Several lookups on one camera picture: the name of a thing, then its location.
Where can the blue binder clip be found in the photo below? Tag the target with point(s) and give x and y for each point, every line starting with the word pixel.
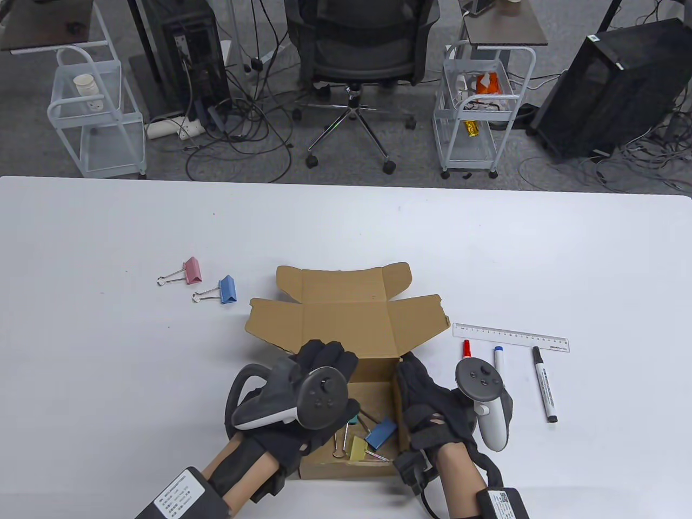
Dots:
pixel 228 289
pixel 381 432

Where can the white paper cup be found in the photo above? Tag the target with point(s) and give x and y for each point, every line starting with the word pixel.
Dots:
pixel 85 86

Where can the red marker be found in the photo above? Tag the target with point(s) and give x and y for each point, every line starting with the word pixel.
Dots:
pixel 466 347

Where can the teal binder clip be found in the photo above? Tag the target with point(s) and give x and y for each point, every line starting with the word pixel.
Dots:
pixel 352 420

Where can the blue marker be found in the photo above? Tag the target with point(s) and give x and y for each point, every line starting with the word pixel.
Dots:
pixel 500 359

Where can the clear plastic ruler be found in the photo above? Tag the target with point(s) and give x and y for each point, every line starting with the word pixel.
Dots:
pixel 511 336

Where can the brown cardboard mailer box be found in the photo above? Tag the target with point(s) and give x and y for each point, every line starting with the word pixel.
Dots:
pixel 346 319

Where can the small white dotted container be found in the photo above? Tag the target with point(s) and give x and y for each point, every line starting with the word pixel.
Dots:
pixel 97 105

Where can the orange packet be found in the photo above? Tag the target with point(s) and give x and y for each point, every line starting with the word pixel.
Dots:
pixel 487 84

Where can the brown desk with white frame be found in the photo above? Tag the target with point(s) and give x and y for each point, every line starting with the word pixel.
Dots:
pixel 43 21

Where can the pink binder clip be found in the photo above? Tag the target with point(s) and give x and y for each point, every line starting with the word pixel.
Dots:
pixel 193 270

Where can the person's right hand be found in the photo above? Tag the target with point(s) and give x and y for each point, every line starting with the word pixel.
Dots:
pixel 424 394

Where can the black computer tower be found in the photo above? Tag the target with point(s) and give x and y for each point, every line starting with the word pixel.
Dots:
pixel 616 92

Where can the black power adapter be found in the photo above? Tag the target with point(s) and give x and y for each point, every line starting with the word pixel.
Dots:
pixel 257 65

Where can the black wrist sensor box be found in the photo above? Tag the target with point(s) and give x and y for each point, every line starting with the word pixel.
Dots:
pixel 184 497
pixel 503 505

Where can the person's left forearm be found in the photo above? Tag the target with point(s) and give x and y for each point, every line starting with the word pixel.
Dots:
pixel 254 476

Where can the white desk frame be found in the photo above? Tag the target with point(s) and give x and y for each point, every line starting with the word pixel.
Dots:
pixel 230 54

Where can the white metal cart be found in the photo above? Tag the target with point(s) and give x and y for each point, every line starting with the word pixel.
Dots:
pixel 116 146
pixel 470 154

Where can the black marker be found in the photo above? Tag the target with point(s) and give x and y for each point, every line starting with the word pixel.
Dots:
pixel 545 386

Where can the black desk leg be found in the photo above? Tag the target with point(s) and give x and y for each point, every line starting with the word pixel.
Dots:
pixel 141 24

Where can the white power strip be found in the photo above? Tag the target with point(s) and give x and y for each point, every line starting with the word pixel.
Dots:
pixel 162 128

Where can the person's left hand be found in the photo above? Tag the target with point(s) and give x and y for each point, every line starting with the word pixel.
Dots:
pixel 324 354

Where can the yellow packet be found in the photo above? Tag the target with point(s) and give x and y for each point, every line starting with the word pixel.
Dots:
pixel 472 128

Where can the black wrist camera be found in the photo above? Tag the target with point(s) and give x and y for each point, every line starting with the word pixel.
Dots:
pixel 270 486
pixel 413 470

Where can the black desktop computer case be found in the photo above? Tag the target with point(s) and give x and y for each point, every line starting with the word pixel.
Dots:
pixel 200 54

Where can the person's right forearm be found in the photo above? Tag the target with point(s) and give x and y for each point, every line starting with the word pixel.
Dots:
pixel 459 478

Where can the dark flat device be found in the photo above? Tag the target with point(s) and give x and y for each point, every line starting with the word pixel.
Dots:
pixel 481 5

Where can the brown side table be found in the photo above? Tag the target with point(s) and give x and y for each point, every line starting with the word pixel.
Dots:
pixel 508 30

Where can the black mesh office chair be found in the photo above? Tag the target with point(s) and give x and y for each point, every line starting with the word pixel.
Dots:
pixel 362 59

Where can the yellow binder clip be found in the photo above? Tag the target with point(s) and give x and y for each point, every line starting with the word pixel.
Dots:
pixel 357 447

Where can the white grey handheld controller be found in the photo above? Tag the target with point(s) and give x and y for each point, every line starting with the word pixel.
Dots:
pixel 321 397
pixel 480 381

